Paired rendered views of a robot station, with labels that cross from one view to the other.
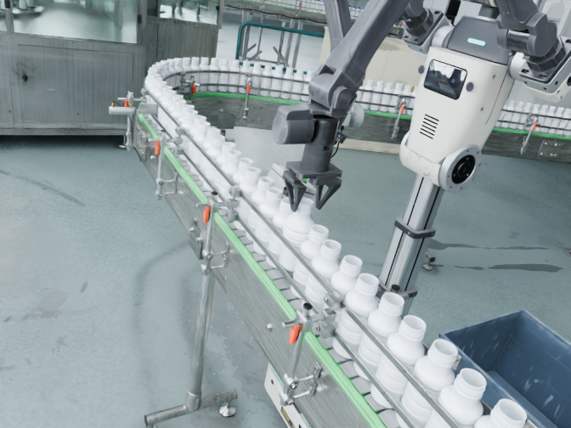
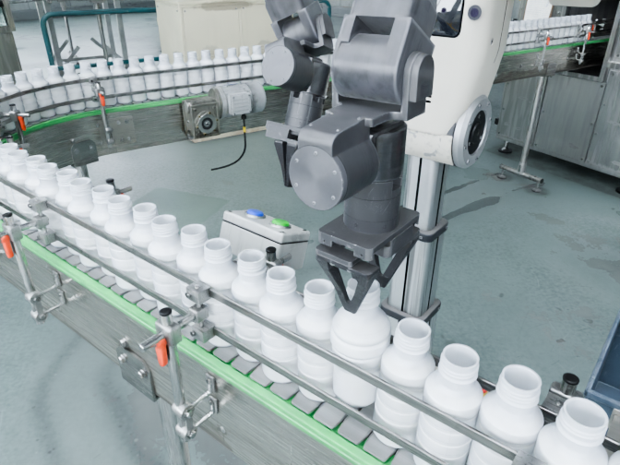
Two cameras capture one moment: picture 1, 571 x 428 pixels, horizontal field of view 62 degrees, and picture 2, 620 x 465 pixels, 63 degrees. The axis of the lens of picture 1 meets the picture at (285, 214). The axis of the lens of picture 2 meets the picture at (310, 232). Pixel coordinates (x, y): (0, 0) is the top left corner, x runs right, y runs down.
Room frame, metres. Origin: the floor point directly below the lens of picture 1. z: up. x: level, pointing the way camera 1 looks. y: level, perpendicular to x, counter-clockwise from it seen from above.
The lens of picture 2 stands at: (0.47, 0.17, 1.52)
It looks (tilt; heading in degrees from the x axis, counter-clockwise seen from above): 29 degrees down; 342
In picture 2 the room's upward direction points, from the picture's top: straight up
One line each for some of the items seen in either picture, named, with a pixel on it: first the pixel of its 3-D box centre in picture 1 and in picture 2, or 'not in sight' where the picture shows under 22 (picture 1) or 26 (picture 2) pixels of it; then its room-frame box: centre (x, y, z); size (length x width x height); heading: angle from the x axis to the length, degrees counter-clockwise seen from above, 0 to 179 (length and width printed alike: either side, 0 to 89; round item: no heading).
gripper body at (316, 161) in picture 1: (316, 158); (371, 205); (0.90, -0.04, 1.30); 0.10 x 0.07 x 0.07; 124
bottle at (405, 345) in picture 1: (399, 361); not in sight; (0.60, -0.23, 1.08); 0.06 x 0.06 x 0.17
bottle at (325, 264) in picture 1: (323, 278); (448, 412); (0.80, -0.10, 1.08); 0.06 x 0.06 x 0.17
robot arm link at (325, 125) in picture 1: (319, 129); (372, 149); (0.90, -0.03, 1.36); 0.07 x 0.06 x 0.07; 125
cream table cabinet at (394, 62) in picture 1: (366, 92); (228, 65); (5.49, -0.63, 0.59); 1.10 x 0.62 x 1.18; 106
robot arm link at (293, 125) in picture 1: (308, 113); (355, 125); (0.88, -0.01, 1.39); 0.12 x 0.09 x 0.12; 125
